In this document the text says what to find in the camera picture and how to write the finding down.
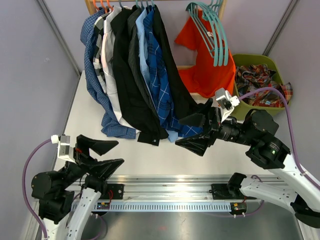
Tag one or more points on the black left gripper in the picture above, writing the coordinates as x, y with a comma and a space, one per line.
102, 169

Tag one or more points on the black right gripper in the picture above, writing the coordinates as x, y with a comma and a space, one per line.
198, 144

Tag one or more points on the blue plaid shirt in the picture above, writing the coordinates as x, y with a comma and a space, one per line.
159, 86

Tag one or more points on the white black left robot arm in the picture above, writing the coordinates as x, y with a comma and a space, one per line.
67, 196

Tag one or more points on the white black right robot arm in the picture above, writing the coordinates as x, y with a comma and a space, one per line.
266, 151

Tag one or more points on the light blue shirt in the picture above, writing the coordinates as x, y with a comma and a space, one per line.
143, 53

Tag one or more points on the blue small check shirt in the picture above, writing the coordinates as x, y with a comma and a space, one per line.
110, 125

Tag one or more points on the orange t-shirt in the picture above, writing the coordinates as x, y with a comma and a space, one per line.
204, 78

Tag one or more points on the black long sleeve shirt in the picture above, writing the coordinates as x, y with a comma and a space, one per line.
133, 107

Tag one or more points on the red plaid shirt in bin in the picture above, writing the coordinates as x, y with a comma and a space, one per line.
253, 77

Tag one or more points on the teal empty hanger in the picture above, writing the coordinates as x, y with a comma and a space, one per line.
209, 14
193, 10
221, 35

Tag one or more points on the dark grey striped shirt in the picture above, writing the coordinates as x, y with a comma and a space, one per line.
134, 61

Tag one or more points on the black white checked shirt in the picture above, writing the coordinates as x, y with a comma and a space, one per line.
98, 32

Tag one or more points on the green plastic bin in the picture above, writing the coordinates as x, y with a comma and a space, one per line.
247, 60

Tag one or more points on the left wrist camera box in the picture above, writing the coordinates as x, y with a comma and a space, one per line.
64, 150

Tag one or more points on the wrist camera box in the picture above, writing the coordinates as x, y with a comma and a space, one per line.
226, 102
64, 150

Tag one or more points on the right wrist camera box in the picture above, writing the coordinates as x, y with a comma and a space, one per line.
226, 102

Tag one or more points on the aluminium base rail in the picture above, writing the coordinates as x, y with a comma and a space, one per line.
189, 193

